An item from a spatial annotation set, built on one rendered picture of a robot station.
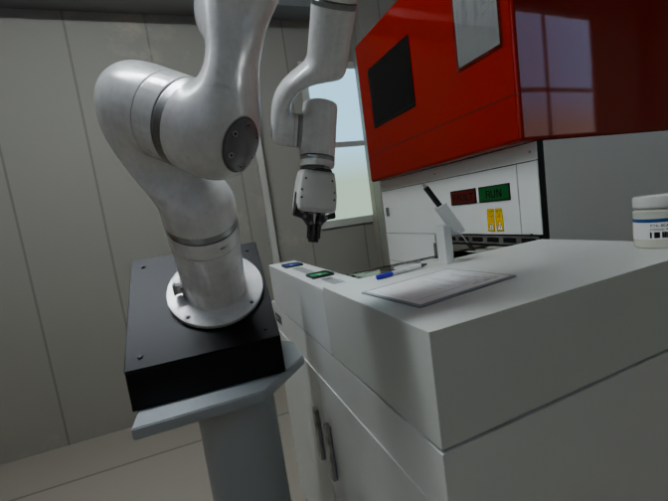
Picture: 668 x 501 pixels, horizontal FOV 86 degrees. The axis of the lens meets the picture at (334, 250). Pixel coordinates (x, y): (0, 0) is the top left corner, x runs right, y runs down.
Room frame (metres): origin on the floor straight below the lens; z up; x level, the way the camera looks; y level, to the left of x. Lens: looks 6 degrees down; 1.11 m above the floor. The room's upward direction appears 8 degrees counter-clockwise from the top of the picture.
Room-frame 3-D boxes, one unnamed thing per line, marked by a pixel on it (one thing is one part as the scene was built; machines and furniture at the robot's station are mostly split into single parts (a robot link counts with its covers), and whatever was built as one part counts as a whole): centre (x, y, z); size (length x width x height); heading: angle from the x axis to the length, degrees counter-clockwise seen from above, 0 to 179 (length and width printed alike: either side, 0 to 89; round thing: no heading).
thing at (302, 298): (0.99, 0.09, 0.89); 0.55 x 0.09 x 0.14; 21
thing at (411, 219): (1.31, -0.41, 1.02); 0.81 x 0.03 x 0.40; 21
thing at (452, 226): (0.79, -0.26, 1.03); 0.06 x 0.04 x 0.13; 111
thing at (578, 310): (0.66, -0.32, 0.89); 0.62 x 0.35 x 0.14; 111
